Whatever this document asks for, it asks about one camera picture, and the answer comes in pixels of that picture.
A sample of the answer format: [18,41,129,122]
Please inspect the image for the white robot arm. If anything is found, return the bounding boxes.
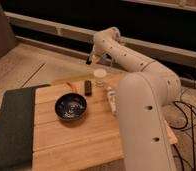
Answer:
[93,27,181,171]

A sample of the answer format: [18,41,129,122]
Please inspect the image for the white ceramic cup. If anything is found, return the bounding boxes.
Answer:
[93,69,107,87]

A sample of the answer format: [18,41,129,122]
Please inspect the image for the dark glazed ceramic bowl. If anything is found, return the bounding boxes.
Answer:
[55,93,87,121]

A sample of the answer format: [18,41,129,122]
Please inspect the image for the white tube bottle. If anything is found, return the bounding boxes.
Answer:
[107,87,116,114]

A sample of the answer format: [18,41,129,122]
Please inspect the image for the wooden tray table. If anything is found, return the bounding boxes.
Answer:
[31,73,179,171]

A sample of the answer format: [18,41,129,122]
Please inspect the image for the dark green cloth mat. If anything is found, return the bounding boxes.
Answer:
[0,84,47,171]

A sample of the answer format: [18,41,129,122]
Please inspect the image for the black table leg bracket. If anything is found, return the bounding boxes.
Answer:
[86,54,93,65]

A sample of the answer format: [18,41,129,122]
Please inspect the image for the black floor cables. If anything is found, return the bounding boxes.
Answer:
[170,84,196,171]

